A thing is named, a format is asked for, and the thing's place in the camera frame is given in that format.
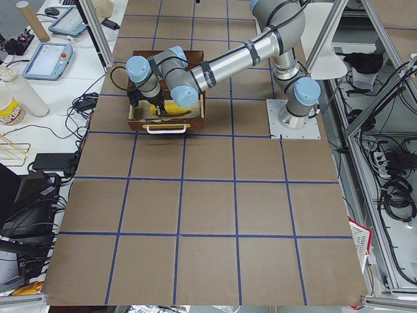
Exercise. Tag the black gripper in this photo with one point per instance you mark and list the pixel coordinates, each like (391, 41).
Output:
(155, 98)

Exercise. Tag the yellow corn cob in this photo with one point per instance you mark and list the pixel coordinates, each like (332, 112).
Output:
(172, 110)

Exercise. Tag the wooden drawer with handle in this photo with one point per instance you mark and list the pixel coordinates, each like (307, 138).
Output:
(140, 118)

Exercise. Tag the dark wooden drawer box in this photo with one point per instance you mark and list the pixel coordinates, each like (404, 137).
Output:
(195, 57)

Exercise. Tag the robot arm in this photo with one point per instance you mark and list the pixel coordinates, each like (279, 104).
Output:
(283, 24)

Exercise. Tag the black power brick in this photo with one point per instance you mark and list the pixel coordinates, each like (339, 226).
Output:
(110, 24)

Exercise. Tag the near blue teach pendant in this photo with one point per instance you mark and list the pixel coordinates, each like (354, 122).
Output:
(48, 61)

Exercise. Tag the blue teach pendant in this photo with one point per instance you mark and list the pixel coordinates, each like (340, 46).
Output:
(48, 61)
(69, 23)

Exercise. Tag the far blue teach pendant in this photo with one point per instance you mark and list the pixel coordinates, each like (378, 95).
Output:
(69, 23)

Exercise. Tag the frosted plastic bottle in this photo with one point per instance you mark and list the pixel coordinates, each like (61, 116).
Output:
(24, 93)

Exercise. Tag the black computer mouse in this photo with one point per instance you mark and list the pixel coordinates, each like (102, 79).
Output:
(52, 11)

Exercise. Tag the popcorn paper cup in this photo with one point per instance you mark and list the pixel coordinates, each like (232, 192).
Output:
(11, 111)

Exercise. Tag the cardboard tube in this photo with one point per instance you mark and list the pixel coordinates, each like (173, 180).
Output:
(28, 13)

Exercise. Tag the white chair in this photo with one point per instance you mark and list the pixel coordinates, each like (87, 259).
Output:
(322, 20)

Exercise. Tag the white red plastic basket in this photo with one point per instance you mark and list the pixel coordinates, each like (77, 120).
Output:
(362, 237)

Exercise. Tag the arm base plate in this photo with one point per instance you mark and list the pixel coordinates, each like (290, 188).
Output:
(284, 126)

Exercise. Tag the gold wire rack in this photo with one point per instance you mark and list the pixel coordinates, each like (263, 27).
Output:
(12, 153)

